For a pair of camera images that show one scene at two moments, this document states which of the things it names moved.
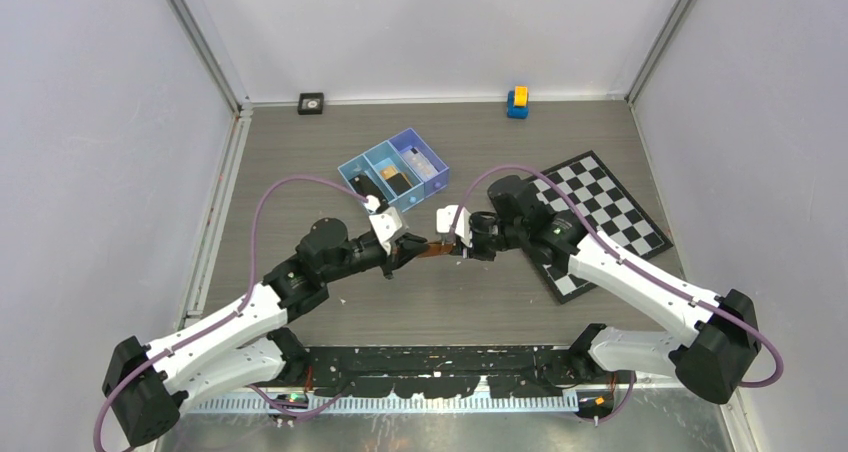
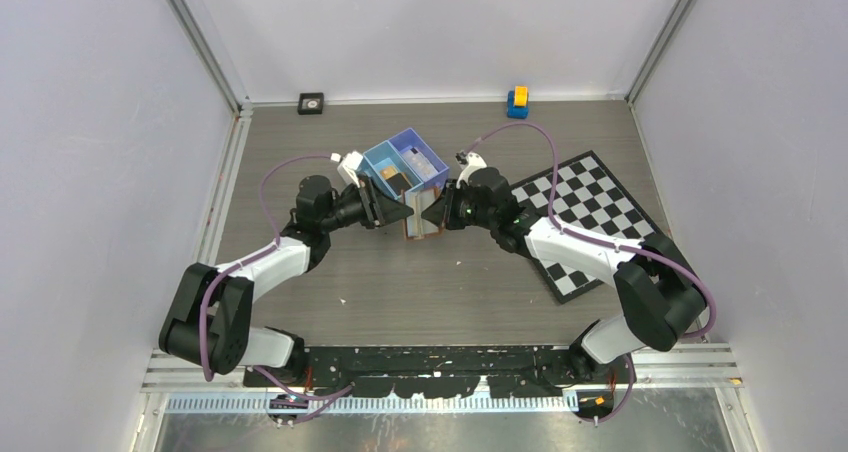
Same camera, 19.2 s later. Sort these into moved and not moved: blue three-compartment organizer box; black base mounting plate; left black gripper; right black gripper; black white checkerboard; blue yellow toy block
Moved: right black gripper; left black gripper
Not moved: blue three-compartment organizer box; blue yellow toy block; black base mounting plate; black white checkerboard
